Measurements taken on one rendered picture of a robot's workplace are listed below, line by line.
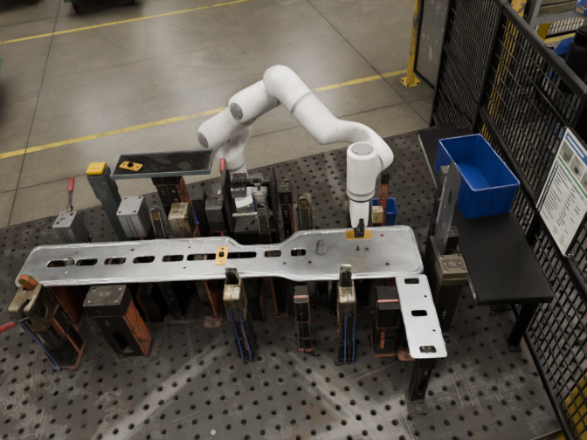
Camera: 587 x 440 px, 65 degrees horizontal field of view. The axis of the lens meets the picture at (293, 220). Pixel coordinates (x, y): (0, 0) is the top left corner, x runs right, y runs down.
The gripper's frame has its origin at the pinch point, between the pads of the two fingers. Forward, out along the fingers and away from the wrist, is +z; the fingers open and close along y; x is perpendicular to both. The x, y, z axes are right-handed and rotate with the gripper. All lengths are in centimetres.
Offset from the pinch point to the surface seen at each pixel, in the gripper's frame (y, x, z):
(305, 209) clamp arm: -14.7, -17.3, 3.4
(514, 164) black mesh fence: -22, 55, -6
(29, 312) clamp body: 24, -102, 5
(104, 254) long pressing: -3, -89, 10
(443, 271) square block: 16.0, 23.8, 3.7
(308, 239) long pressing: -5.7, -16.6, 9.7
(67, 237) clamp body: -12, -105, 9
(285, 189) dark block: -19.8, -24.1, -2.2
